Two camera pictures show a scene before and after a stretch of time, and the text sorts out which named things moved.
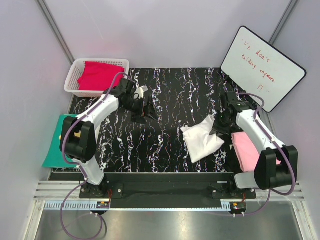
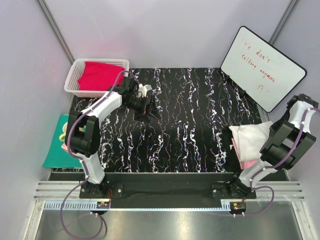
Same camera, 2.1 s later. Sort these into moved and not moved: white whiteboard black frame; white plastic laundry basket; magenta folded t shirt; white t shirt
Moved: white t shirt
Not moved: white whiteboard black frame; magenta folded t shirt; white plastic laundry basket
